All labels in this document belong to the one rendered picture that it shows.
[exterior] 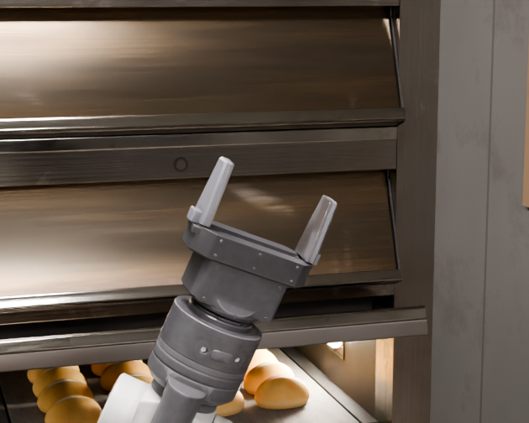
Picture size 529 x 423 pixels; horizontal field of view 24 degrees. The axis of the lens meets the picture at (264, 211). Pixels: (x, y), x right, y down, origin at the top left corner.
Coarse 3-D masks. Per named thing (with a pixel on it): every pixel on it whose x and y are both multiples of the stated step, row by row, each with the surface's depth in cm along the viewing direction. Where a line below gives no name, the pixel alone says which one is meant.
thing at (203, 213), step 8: (224, 160) 108; (216, 168) 109; (224, 168) 108; (232, 168) 108; (216, 176) 108; (224, 176) 108; (208, 184) 109; (216, 184) 108; (224, 184) 108; (208, 192) 109; (216, 192) 108; (200, 200) 110; (208, 200) 108; (216, 200) 108; (192, 208) 109; (200, 208) 109; (208, 208) 108; (216, 208) 108; (192, 216) 108; (200, 216) 108; (208, 216) 108; (208, 224) 108
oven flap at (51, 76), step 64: (0, 64) 177; (64, 64) 180; (128, 64) 183; (192, 64) 185; (256, 64) 188; (320, 64) 191; (384, 64) 194; (0, 128) 174; (64, 128) 176; (128, 128) 179; (192, 128) 184; (256, 128) 188
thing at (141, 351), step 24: (264, 336) 180; (288, 336) 181; (312, 336) 182; (336, 336) 183; (360, 336) 184; (384, 336) 186; (408, 336) 187; (0, 360) 169; (24, 360) 170; (48, 360) 171; (72, 360) 172; (96, 360) 173; (120, 360) 174
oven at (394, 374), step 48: (432, 0) 194; (432, 48) 196; (432, 96) 197; (0, 144) 178; (48, 144) 180; (96, 144) 182; (144, 144) 185; (192, 144) 187; (240, 144) 189; (288, 144) 192; (336, 144) 194; (384, 144) 196; (432, 144) 199; (432, 192) 200; (432, 240) 202; (336, 288) 198; (384, 288) 201; (432, 288) 203; (0, 336) 193; (384, 384) 208
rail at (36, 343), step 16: (256, 320) 180; (272, 320) 181; (288, 320) 181; (304, 320) 182; (320, 320) 183; (336, 320) 183; (352, 320) 184; (368, 320) 185; (384, 320) 186; (400, 320) 186; (48, 336) 172; (64, 336) 172; (80, 336) 172; (96, 336) 173; (112, 336) 174; (128, 336) 174; (144, 336) 175; (0, 352) 169; (16, 352) 170
